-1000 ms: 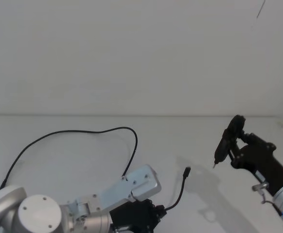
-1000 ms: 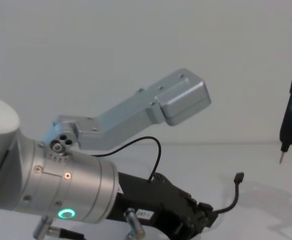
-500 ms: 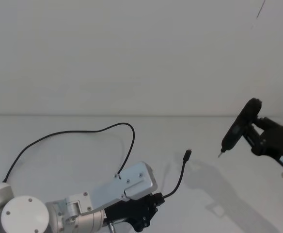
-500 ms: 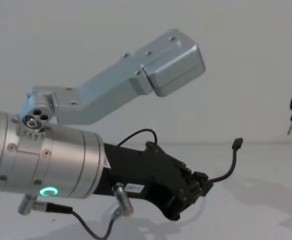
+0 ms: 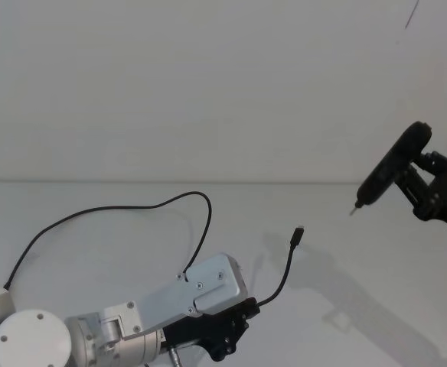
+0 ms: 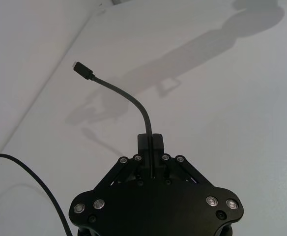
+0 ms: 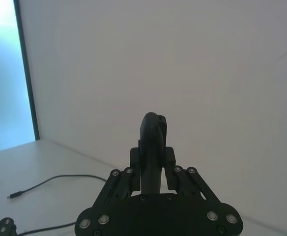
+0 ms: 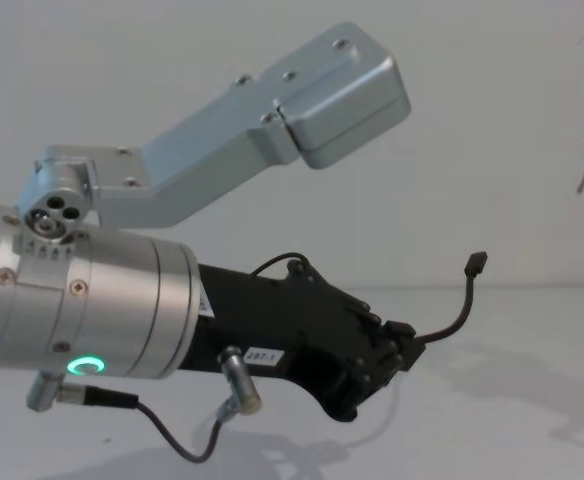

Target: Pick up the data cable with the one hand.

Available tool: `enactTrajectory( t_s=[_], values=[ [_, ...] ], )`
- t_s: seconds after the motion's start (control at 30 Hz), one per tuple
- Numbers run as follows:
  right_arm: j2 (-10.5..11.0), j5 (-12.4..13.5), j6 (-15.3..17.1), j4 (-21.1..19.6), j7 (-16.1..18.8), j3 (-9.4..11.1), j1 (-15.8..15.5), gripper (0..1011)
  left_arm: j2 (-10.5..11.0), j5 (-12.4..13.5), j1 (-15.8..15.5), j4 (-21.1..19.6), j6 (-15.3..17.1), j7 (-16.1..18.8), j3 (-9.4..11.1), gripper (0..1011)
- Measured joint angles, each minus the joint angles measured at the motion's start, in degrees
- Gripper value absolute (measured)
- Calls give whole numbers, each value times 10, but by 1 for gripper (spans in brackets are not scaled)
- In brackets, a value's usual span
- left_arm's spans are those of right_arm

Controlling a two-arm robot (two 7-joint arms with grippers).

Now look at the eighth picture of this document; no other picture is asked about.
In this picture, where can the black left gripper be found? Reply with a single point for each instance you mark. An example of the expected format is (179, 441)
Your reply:
(272, 310)

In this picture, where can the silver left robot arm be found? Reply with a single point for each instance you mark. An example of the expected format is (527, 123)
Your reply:
(122, 305)

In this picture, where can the white table cloth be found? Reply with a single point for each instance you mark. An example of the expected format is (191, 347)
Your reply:
(497, 390)

